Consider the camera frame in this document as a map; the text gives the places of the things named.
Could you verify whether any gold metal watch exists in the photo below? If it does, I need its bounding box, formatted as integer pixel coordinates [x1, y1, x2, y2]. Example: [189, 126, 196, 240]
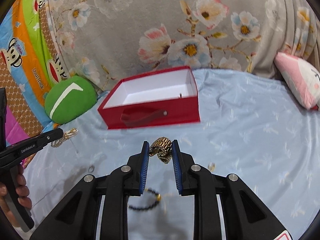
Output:
[149, 137, 172, 164]

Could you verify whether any gold hoop earring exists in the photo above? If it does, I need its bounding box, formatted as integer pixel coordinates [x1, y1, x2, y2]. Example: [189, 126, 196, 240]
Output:
[207, 163, 215, 173]

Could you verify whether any black gold bead bracelet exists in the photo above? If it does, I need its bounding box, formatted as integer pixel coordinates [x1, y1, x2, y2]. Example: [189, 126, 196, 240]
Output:
[127, 187, 162, 211]

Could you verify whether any pearl gold chain bracelet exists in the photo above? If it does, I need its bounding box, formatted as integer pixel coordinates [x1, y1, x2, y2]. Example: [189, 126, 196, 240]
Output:
[50, 127, 79, 148]

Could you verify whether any left hand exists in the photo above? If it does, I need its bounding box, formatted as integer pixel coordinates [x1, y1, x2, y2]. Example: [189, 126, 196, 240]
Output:
[1, 164, 34, 232]

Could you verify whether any red open gift box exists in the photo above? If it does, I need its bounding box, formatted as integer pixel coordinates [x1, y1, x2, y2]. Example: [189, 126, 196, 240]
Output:
[98, 66, 200, 129]

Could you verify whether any light blue bedsheet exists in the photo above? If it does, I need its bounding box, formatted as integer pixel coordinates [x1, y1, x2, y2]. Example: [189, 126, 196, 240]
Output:
[24, 69, 319, 239]

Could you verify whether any green round pillow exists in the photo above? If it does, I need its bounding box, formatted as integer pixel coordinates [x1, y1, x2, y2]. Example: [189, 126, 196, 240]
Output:
[44, 75, 97, 124]

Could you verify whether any colourful cartoon monkey blanket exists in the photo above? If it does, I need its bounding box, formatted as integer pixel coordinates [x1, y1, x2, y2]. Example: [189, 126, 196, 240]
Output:
[0, 0, 73, 160]

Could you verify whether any grey floral blanket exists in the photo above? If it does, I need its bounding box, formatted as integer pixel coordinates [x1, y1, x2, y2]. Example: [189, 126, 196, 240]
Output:
[43, 0, 319, 91]

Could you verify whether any pink white cartoon pillow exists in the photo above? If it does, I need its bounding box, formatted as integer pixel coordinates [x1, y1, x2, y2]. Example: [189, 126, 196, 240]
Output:
[274, 52, 320, 111]

